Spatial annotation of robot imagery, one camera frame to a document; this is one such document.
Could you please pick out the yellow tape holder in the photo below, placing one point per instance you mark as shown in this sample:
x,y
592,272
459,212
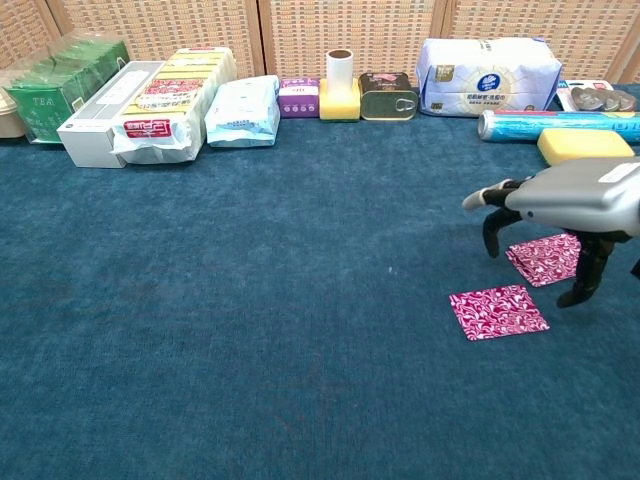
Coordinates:
x,y
339,107

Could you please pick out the white roll cardboard core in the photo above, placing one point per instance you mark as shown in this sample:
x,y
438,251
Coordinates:
x,y
340,70

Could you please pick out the light blue wet wipes pack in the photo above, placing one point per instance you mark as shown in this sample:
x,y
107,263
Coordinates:
x,y
242,112

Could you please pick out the teal carpet table mat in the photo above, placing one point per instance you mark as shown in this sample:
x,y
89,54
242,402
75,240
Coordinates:
x,y
250,300

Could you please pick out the white power strip box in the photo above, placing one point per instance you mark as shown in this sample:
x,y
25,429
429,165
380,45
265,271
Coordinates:
x,y
95,125

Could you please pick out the white blue tissue pack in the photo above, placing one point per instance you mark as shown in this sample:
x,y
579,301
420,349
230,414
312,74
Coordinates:
x,y
490,75

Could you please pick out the yellow rectangular sponge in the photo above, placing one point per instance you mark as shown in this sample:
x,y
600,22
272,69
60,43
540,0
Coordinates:
x,y
585,145

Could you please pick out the small purple box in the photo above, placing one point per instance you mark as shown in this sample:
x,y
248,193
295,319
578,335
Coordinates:
x,y
298,100

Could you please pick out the clear box green tea bags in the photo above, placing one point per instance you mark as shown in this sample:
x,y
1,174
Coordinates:
x,y
45,95

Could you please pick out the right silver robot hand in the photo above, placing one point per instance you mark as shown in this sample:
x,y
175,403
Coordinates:
x,y
575,200

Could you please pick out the woven bamboo folding screen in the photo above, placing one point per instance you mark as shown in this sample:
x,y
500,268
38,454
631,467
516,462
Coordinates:
x,y
350,30

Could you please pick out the beige lidded lunch box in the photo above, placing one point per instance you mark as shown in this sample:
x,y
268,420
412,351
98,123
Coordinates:
x,y
10,117

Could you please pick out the blue food wrap box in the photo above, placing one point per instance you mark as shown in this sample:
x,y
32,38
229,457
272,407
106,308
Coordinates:
x,y
525,125

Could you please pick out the black gold luncheon meat can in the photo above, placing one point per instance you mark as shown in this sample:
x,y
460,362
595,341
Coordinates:
x,y
387,100

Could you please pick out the yellow sponges multipack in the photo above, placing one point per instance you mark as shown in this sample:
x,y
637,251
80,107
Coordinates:
x,y
175,95

